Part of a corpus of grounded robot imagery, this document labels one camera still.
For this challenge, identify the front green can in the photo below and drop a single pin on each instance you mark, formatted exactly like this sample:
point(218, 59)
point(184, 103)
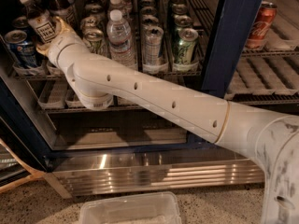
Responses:
point(185, 44)

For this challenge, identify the front silver slim can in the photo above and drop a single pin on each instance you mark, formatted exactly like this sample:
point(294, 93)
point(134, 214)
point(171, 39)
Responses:
point(153, 45)

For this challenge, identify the white arizona can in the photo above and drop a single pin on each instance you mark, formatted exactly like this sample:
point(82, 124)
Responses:
point(95, 41)
point(88, 23)

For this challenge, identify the clear water bottle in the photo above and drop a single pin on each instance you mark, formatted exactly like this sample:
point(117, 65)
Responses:
point(117, 5)
point(120, 38)

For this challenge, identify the clear plastic bin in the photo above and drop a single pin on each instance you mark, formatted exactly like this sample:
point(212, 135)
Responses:
point(150, 208)

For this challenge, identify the brown tea bottle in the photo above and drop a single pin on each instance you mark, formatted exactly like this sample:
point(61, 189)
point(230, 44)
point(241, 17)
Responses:
point(40, 20)
point(63, 9)

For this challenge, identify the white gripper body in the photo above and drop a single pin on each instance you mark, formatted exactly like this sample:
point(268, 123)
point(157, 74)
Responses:
point(60, 44)

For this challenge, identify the front clear water bottle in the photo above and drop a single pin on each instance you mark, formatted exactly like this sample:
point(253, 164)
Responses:
point(120, 38)

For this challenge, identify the wire shelf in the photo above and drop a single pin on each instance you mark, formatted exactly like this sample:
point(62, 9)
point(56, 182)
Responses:
point(57, 97)
point(146, 13)

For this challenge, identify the stainless steel fridge base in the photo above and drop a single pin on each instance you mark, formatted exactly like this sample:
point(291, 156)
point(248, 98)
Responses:
point(147, 168)

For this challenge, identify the front blue pepsi can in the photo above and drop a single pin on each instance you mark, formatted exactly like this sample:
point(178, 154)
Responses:
point(22, 48)

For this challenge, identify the lower wire shelf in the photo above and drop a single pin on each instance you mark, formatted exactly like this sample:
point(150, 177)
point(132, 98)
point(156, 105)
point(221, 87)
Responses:
point(57, 97)

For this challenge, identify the green can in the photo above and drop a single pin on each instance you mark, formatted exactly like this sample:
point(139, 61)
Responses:
point(185, 44)
point(181, 22)

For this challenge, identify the front white arizona can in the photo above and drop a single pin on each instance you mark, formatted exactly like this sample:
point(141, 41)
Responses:
point(95, 41)

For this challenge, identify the blue pepsi can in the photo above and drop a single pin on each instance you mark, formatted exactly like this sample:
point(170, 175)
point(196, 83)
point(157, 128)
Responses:
point(21, 23)
point(22, 48)

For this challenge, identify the top wire shelf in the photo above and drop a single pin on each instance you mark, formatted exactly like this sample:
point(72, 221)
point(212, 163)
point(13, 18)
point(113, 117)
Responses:
point(146, 13)

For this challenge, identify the red coca-cola can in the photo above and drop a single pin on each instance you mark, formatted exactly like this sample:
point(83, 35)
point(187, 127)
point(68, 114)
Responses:
point(264, 19)

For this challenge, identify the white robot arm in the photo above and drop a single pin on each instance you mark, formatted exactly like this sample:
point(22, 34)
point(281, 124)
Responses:
point(270, 139)

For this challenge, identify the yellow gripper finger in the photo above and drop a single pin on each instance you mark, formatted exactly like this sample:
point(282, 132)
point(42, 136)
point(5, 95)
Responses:
point(43, 49)
point(63, 29)

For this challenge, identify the blue fridge door frame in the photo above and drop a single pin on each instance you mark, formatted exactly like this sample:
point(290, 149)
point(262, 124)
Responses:
point(229, 34)

